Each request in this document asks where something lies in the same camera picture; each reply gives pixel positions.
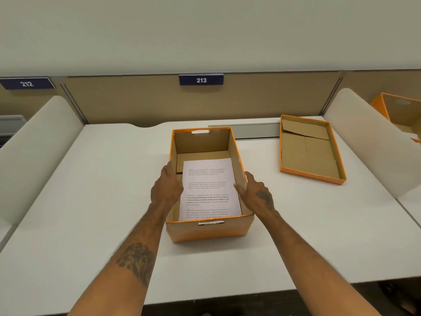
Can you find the person's left hand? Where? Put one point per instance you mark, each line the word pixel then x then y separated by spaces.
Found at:
pixel 166 192

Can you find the white desk divider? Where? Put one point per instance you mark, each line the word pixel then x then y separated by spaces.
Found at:
pixel 375 141
pixel 36 154

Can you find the person's right forearm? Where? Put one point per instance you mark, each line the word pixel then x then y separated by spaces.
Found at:
pixel 312 269

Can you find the grey tray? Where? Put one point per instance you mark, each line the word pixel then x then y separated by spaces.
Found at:
pixel 10 128

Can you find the person's left forearm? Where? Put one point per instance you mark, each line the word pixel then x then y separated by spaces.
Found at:
pixel 131 259

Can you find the white printed paper sheet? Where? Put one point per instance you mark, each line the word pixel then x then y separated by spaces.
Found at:
pixel 210 190

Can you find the person's right hand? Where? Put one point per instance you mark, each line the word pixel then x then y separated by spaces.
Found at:
pixel 259 197

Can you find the open orange cardboard box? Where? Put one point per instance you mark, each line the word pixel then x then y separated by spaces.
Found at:
pixel 210 232

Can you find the blue number sign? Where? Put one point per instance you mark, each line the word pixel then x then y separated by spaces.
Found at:
pixel 201 79
pixel 26 83

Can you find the beige partition panel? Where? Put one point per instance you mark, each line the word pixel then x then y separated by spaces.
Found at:
pixel 197 103

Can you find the orange cardboard box lid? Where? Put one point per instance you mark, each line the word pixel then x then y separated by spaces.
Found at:
pixel 309 154

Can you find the person's left fingers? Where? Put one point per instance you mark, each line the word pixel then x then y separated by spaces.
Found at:
pixel 170 170

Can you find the person's right thumb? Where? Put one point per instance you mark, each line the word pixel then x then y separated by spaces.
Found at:
pixel 239 190

